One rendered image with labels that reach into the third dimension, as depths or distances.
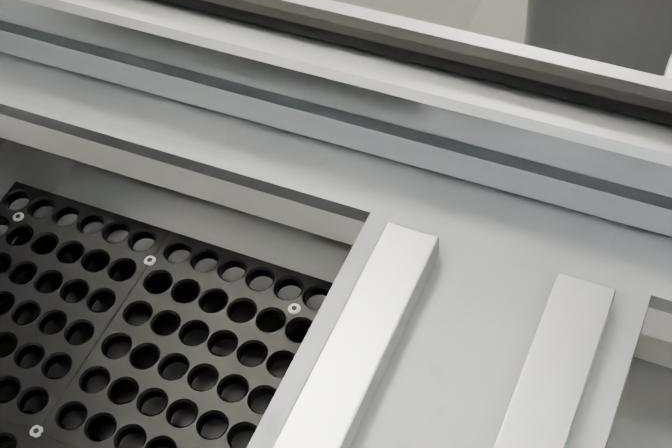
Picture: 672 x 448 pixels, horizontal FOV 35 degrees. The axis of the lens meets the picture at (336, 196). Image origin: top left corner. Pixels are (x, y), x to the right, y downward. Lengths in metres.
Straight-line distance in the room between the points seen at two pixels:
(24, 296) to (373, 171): 0.17
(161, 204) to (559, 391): 0.29
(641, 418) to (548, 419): 0.16
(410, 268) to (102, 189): 0.26
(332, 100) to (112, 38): 0.11
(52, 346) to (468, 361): 0.19
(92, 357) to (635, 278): 0.23
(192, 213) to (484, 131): 0.22
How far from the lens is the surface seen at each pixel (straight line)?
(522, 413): 0.37
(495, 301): 0.41
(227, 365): 0.46
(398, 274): 0.40
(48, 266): 0.51
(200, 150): 0.47
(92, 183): 0.62
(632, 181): 0.42
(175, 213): 0.59
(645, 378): 0.54
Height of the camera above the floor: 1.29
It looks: 50 degrees down
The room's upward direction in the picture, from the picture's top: 7 degrees counter-clockwise
